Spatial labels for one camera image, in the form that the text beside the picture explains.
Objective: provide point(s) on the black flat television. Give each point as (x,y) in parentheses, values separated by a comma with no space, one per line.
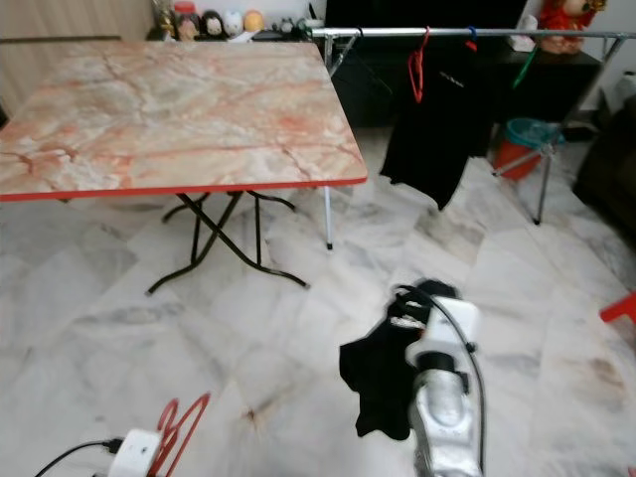
(417,10)

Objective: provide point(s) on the green plastic hanger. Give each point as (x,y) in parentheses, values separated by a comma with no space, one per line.
(525,68)

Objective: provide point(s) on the red plastic chair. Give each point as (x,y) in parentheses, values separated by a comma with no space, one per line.
(619,306)

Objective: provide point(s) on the black mouse plush white face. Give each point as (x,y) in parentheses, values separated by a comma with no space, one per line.
(210,25)

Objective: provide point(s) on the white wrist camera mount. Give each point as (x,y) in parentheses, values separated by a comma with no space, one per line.
(134,457)
(452,338)

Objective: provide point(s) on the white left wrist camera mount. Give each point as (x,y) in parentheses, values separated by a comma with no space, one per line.
(134,457)

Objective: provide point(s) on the black shirt with red collar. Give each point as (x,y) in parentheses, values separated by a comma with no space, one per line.
(437,129)

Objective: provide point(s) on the gold ornament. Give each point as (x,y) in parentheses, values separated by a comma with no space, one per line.
(161,20)

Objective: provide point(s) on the orange round plush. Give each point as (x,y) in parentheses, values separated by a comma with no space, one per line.
(253,21)

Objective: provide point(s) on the light wood cabinet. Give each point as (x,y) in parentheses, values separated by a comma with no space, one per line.
(60,20)

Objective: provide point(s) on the silver metal clothes rack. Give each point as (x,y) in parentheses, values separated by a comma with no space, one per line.
(378,33)

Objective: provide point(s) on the blue hook hanger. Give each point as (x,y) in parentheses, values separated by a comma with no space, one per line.
(471,40)

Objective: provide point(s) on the black television console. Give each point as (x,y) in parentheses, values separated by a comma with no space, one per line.
(571,84)

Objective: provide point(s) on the white round plush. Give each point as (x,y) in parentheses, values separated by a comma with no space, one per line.
(233,23)

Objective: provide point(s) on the red plastic hanger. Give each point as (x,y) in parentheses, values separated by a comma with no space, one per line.
(188,434)
(413,75)

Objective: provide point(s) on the dark brown sofa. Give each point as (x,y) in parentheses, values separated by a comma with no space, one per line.
(611,169)

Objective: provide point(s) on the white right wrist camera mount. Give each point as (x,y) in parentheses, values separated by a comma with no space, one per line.
(452,338)

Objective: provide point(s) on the black sports jacket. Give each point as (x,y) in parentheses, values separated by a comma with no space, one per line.
(378,388)

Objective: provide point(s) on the red laughing buddha statue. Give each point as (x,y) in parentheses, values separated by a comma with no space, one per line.
(561,22)

